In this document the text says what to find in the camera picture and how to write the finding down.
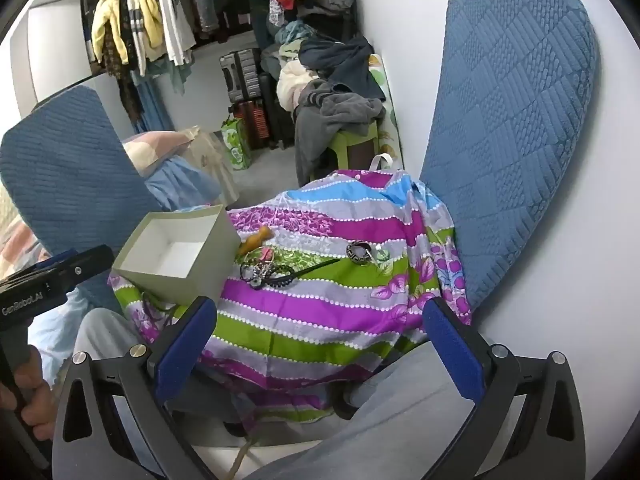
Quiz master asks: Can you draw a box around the orange gourd-shaped pendant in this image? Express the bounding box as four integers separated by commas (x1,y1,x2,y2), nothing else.
236,226,273,257

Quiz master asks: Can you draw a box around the small green jewelry piece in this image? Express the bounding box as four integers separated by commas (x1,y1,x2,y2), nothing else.
375,249,390,262

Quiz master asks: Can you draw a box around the person's left hand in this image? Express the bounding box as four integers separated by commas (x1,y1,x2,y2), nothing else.
14,346,56,441

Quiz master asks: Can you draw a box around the blue quilted left cushion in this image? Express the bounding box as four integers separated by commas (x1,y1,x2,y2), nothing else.
0,84,164,311

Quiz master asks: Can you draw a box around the blue quilted cushion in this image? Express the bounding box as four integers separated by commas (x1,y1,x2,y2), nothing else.
421,0,598,320
0,84,164,311

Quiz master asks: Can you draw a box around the green white cardboard box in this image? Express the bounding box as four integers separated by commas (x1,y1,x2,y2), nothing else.
112,205,241,306

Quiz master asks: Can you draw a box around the light blue bedsheet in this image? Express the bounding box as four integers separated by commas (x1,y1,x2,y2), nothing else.
144,155,221,211

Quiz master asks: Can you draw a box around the pink cream pillow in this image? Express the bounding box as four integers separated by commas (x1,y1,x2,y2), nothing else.
122,129,198,178

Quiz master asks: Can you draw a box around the colourful striped floral cloth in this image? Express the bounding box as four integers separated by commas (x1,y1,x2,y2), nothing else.
106,168,472,424

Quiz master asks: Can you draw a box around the black patterned bangle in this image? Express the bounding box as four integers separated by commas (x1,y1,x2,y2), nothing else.
346,240,374,266

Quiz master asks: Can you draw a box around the black hair stick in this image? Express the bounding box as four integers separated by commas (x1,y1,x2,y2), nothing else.
282,258,341,280

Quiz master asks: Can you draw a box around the green shopping bag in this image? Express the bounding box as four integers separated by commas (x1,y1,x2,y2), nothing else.
221,115,252,170

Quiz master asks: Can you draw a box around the green plastic stool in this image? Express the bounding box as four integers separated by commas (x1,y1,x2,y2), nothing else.
329,122,380,170

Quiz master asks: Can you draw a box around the white hanging shirt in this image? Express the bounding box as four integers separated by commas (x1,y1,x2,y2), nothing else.
158,0,196,66

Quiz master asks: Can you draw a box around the yellow hanging jacket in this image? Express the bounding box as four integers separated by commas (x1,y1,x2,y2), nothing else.
91,0,166,64

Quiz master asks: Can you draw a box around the grey hard suitcase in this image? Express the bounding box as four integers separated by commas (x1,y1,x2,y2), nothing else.
219,48,262,104

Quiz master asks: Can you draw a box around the grey blanket on stool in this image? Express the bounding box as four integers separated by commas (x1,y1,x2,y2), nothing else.
294,79,385,186

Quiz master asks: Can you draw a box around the blue quilted right cushion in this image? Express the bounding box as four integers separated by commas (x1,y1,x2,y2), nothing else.
421,0,598,320

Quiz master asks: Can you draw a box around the cream fluffy blanket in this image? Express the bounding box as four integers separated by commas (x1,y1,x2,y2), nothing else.
277,58,319,113

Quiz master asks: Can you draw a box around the dark navy clothes pile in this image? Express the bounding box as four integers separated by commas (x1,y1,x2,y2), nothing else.
298,37,385,101

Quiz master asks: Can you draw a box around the silver ball chain necklace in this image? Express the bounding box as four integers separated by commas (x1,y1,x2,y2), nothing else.
243,246,278,281

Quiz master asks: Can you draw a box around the black spiral hair tie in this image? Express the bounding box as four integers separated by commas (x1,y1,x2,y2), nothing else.
238,259,298,290

